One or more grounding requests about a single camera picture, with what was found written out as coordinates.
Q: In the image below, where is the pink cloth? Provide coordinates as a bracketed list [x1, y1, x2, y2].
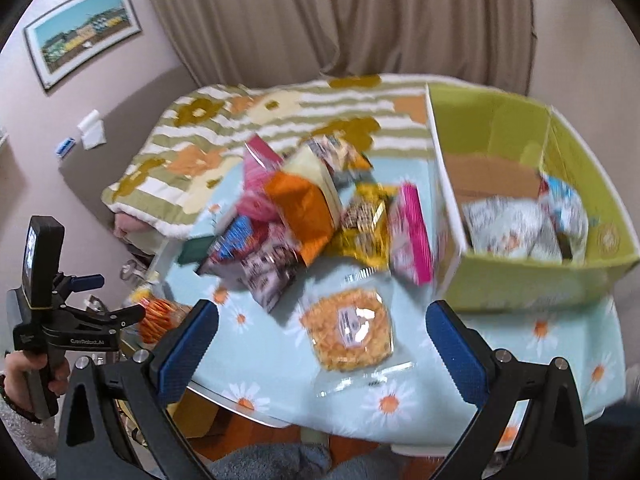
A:
[112, 212, 166, 257]

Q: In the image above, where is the clear bag of orange snacks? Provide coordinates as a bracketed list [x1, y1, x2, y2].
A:
[298, 270, 416, 391]

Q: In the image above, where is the daisy print tablecloth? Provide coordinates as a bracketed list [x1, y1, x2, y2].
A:
[165, 160, 626, 451]

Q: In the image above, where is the person's left hand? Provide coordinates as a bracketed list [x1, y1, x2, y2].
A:
[2, 350, 72, 411]

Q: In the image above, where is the framed wall picture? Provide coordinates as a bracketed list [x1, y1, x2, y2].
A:
[23, 0, 142, 93]

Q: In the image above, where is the green cardboard box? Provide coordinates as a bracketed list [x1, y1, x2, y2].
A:
[425, 82, 640, 313]

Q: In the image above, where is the grey fleece clothing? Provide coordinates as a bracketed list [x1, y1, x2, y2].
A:
[207, 440, 401, 480]

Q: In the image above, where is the orange striped snack packet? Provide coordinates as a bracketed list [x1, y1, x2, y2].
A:
[134, 297, 193, 344]

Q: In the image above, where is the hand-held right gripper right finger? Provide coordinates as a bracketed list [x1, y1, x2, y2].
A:
[425, 300, 588, 480]

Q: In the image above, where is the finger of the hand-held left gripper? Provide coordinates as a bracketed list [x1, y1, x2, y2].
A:
[70, 304, 147, 335]
[54, 271, 104, 307]

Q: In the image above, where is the dark bead bracelet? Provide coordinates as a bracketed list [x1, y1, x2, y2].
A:
[0, 374, 41, 423]

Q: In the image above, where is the beige curtain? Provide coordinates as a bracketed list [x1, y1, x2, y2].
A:
[135, 0, 536, 96]

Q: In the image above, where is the brown cardboard piece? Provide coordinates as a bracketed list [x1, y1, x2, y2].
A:
[442, 154, 543, 201]

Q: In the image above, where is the white blue red snack packet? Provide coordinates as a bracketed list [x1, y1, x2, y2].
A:
[539, 172, 592, 263]

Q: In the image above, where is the person's left forearm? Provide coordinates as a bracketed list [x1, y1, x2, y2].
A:
[0, 395, 62, 480]

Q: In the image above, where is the dark purple white snack packet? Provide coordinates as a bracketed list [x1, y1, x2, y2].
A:
[240, 240, 307, 313]

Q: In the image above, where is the pink snack packet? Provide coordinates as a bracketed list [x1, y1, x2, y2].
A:
[387, 182, 436, 286]

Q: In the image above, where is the beige printed snack packet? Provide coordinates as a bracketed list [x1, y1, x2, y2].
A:
[307, 135, 374, 182]

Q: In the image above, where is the yellow brown snack packet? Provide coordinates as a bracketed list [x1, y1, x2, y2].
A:
[332, 182, 401, 273]

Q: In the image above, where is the floral striped blanket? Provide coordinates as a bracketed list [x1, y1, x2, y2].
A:
[101, 74, 441, 241]

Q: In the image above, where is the orange foil snack packet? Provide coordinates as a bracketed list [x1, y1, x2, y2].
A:
[263, 170, 343, 266]

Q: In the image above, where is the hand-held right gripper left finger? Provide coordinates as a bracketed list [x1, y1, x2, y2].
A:
[57, 299, 221, 480]

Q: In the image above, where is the dark green packet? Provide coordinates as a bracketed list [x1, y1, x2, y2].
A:
[179, 237, 216, 266]

